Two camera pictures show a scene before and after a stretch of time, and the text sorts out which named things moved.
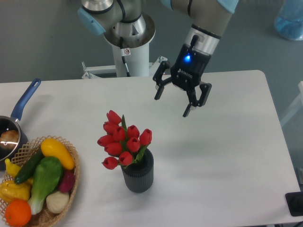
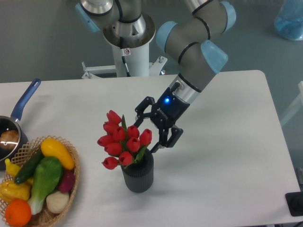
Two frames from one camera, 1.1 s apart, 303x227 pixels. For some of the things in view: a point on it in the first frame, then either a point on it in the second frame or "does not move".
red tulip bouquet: x=125 y=145 does not move
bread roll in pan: x=9 y=139 does not move
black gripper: x=186 y=74 → x=164 y=114
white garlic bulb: x=57 y=202 does not move
